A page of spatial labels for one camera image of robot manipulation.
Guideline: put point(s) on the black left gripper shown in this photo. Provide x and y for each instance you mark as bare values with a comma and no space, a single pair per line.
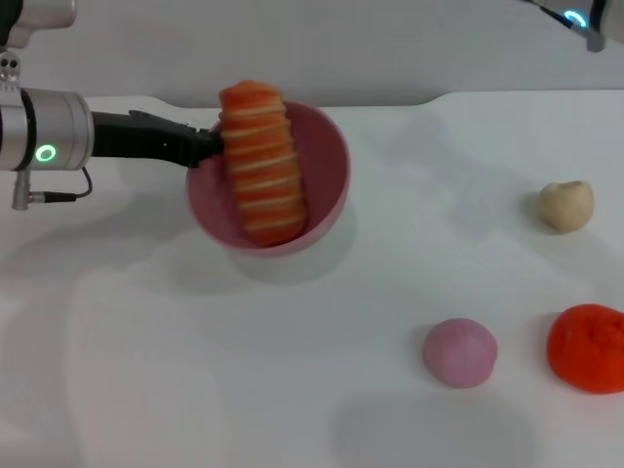
141,139

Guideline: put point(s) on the orange striped bread loaf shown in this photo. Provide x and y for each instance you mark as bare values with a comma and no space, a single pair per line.
263,166

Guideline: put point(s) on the pink plastic bowl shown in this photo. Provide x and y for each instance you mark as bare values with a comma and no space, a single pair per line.
326,166

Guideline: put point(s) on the pink round bun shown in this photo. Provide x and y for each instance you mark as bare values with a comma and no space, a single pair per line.
460,353

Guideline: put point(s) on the beige bun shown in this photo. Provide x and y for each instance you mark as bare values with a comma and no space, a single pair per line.
565,207

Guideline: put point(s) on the orange red bun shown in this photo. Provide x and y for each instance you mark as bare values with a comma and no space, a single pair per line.
585,351

